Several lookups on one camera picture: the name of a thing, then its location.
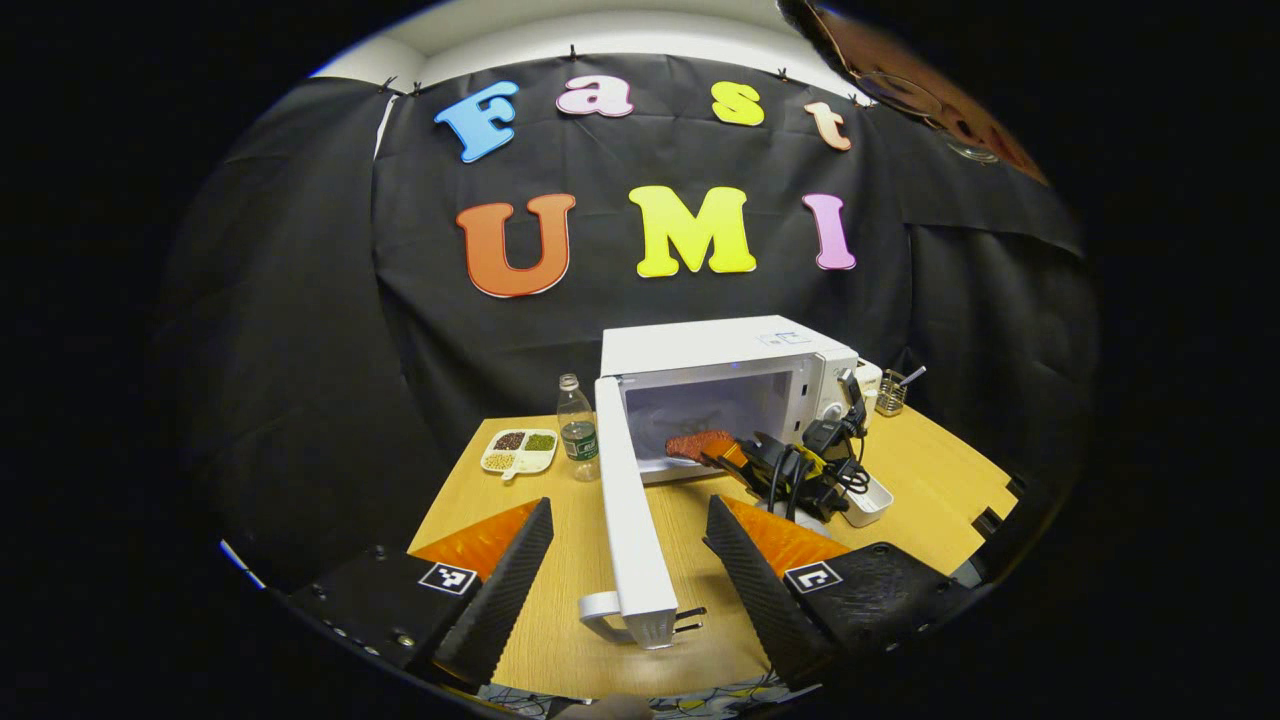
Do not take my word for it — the white microwave oven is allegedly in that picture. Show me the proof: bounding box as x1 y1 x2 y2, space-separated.
578 316 861 651

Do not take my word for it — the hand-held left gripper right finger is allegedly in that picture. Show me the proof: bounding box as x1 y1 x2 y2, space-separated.
704 494 986 691

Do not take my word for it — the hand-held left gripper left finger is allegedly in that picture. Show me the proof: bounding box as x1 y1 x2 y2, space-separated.
285 497 556 693

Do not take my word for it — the white plastic tray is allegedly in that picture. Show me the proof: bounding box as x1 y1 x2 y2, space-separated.
840 472 895 529

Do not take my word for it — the clear plastic bottle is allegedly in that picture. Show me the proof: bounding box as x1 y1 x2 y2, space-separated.
557 373 602 483

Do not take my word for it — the brown red meat slice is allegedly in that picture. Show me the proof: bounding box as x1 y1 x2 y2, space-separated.
665 430 738 464

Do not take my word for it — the white divided bean dish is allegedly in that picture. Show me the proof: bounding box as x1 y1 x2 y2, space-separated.
480 428 559 483

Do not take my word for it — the black backdrop cloth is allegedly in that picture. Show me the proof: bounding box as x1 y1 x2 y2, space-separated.
150 55 1101 591

